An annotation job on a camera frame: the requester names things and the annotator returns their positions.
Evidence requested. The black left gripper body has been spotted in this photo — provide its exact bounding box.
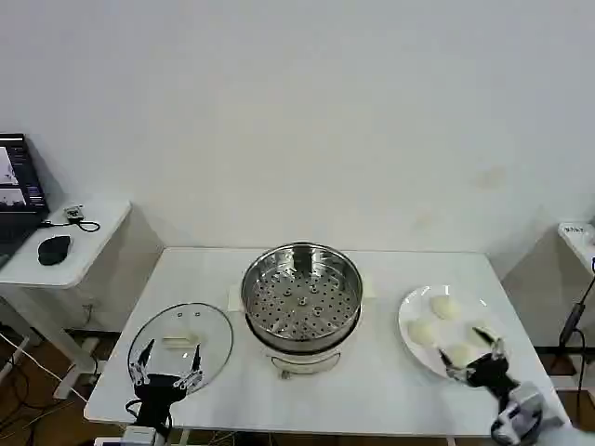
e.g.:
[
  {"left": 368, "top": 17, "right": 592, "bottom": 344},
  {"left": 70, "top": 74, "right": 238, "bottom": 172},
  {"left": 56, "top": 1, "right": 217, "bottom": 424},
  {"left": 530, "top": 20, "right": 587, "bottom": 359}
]
[{"left": 134, "top": 373, "right": 188, "bottom": 426}]

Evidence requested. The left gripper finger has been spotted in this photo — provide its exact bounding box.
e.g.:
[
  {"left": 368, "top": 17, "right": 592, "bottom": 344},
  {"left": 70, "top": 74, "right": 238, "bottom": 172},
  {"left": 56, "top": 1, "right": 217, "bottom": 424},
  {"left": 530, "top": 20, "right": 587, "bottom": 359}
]
[
  {"left": 174, "top": 344, "right": 205, "bottom": 391},
  {"left": 129, "top": 338, "right": 155, "bottom": 387}
]

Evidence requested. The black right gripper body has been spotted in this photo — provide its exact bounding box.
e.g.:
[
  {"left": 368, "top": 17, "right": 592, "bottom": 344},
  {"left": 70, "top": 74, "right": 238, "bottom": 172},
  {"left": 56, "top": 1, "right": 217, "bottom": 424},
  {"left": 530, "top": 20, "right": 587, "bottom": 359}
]
[{"left": 464, "top": 353, "right": 520, "bottom": 399}]

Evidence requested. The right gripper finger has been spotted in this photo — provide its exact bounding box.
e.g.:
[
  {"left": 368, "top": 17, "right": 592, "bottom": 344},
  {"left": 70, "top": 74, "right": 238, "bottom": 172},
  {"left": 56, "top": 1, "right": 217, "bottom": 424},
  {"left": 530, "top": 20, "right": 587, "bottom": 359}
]
[
  {"left": 439, "top": 348, "right": 471, "bottom": 383},
  {"left": 471, "top": 327, "right": 508, "bottom": 367}
]

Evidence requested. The white steamed bun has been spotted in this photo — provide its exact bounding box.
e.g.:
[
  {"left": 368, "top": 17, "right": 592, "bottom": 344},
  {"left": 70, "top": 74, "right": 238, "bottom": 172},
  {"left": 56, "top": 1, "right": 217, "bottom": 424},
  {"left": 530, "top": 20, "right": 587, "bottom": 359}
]
[
  {"left": 443, "top": 344, "right": 476, "bottom": 369},
  {"left": 430, "top": 295, "right": 462, "bottom": 321},
  {"left": 407, "top": 319, "right": 439, "bottom": 348}
]

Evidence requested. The white round plate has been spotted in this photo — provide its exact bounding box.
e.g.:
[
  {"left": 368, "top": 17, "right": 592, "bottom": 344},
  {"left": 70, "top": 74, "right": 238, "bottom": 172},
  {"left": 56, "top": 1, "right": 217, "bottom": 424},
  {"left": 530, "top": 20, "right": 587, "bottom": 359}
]
[{"left": 397, "top": 284, "right": 509, "bottom": 381}]

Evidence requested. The round glass lid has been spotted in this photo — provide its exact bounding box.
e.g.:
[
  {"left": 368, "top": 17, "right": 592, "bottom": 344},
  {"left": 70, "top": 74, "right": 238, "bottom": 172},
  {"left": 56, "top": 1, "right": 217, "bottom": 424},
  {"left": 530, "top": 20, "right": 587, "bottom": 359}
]
[{"left": 126, "top": 302, "right": 234, "bottom": 397}]

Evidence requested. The white steamer base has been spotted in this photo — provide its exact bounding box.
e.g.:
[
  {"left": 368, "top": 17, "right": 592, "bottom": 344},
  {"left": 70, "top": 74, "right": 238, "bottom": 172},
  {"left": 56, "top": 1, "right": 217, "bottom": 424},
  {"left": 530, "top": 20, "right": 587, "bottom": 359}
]
[{"left": 245, "top": 320, "right": 362, "bottom": 381}]

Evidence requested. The steel steamer pot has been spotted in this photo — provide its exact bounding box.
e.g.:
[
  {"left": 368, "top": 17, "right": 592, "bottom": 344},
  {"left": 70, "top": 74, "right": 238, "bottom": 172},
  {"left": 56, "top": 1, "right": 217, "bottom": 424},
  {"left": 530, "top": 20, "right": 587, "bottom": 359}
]
[{"left": 240, "top": 241, "right": 364, "bottom": 355}]

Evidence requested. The white side desk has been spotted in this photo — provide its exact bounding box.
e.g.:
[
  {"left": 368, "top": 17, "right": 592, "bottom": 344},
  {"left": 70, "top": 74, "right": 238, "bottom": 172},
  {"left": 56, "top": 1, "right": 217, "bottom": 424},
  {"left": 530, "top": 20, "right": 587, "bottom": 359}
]
[{"left": 0, "top": 198, "right": 134, "bottom": 401}]

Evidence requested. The white desk with label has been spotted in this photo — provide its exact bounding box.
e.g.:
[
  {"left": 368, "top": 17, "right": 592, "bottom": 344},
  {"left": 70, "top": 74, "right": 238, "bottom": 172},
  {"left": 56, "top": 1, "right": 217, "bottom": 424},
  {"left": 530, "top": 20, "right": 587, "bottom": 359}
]
[{"left": 557, "top": 221, "right": 595, "bottom": 273}]

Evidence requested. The black computer mouse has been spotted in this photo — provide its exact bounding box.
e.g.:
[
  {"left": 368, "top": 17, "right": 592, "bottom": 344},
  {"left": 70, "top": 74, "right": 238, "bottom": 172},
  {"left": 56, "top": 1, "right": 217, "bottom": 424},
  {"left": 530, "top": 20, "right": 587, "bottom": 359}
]
[{"left": 37, "top": 235, "right": 75, "bottom": 267}]

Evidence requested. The black laptop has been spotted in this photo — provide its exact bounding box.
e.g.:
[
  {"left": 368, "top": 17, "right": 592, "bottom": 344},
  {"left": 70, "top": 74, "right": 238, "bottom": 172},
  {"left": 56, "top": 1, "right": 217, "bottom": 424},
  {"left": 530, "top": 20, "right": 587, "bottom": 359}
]
[{"left": 0, "top": 133, "right": 51, "bottom": 269}]

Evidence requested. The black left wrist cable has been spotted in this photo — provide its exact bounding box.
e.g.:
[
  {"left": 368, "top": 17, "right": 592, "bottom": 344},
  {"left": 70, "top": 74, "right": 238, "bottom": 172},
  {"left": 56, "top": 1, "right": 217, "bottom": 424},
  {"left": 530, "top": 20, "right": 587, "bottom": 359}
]
[{"left": 124, "top": 398, "right": 174, "bottom": 440}]

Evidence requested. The white lid handle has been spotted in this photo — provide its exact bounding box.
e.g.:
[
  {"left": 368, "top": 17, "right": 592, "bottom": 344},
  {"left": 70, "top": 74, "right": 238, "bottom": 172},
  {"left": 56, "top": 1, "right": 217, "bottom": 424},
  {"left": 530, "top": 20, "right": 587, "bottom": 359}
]
[{"left": 162, "top": 328, "right": 202, "bottom": 348}]

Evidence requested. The black rod with cable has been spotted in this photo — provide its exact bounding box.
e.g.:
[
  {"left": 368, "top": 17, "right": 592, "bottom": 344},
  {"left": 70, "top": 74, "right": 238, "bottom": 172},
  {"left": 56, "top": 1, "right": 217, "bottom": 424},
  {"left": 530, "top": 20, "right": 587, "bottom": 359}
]
[{"left": 558, "top": 267, "right": 595, "bottom": 419}]

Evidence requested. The white floor cable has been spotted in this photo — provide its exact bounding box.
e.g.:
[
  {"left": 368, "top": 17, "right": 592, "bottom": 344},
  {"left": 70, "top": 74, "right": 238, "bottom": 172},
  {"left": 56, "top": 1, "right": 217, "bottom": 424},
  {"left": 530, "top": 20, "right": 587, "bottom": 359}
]
[{"left": 0, "top": 322, "right": 71, "bottom": 387}]

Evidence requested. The small adapter with black cable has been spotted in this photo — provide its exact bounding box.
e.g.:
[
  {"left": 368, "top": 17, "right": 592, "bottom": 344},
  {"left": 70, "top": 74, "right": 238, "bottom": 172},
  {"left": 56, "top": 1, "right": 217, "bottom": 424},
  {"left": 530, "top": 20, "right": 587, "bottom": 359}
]
[{"left": 40, "top": 203, "right": 101, "bottom": 233}]

